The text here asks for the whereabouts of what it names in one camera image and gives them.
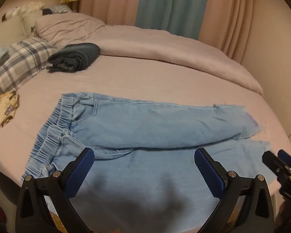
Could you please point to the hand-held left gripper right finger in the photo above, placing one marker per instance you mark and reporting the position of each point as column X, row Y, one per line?
column 209, row 174

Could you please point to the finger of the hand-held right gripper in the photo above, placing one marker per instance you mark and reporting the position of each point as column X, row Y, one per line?
column 287, row 157
column 271, row 161

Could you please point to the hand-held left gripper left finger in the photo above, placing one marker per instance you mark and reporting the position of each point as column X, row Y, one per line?
column 80, row 172

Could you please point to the light blue denim pants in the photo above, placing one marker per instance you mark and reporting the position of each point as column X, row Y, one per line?
column 148, row 126

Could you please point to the yellow printed cloth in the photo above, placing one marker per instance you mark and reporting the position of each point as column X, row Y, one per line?
column 2, row 111

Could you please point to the folded dark grey clothes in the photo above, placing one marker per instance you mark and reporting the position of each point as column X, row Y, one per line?
column 77, row 54

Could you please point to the plaid pillow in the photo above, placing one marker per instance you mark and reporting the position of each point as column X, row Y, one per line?
column 21, row 60

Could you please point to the pink duvet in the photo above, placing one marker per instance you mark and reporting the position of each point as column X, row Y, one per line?
column 172, row 51

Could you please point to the pink pillow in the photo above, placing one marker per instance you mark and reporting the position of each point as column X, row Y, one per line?
column 68, row 29

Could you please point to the pink curtain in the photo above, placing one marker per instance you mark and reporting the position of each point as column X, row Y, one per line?
column 228, row 14
column 106, row 2

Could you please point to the white plush toy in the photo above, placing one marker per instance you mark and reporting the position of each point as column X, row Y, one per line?
column 26, row 8

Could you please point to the blue curtain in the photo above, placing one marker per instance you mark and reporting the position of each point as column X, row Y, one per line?
column 169, row 4

